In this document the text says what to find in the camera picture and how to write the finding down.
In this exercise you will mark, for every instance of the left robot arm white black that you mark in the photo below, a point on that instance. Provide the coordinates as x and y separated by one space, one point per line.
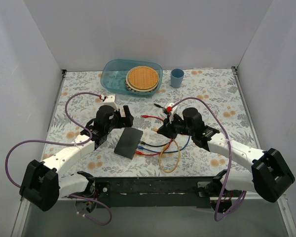
44 182

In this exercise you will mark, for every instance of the floral table mat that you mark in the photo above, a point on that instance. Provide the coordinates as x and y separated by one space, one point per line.
213 92

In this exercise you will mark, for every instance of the black network switch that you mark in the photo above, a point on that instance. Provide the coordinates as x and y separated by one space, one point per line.
128 142

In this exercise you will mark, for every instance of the blue plastic cup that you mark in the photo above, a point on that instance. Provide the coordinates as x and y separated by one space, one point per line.
176 77

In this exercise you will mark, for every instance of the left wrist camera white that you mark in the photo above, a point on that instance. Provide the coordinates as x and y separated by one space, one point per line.
110 101

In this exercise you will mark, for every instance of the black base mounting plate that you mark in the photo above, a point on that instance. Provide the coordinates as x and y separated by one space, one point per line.
155 191

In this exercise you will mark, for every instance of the woven wicker round plate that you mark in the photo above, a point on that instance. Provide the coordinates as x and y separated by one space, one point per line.
142 79

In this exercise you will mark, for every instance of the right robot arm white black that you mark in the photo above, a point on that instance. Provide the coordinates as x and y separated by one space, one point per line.
268 173

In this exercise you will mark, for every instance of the teal plastic tub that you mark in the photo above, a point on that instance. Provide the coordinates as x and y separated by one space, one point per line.
113 77

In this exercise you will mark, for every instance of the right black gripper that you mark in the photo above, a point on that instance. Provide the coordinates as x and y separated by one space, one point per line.
169 126

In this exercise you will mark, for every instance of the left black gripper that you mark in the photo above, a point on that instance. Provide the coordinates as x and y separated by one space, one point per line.
123 118

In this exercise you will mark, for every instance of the aluminium frame rail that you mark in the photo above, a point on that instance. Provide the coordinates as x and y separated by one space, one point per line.
269 190

